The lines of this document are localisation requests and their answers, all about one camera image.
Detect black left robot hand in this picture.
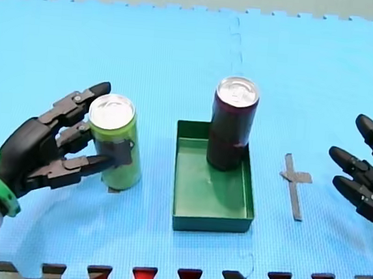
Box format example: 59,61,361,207
0,72,124,207

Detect dark purple drink can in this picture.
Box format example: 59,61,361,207
204,74,262,176

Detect green drink can dark band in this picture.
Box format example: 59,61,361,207
81,91,149,196

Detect shallow green tray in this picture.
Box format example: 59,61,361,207
167,118,262,239

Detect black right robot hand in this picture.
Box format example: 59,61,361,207
322,111,373,228

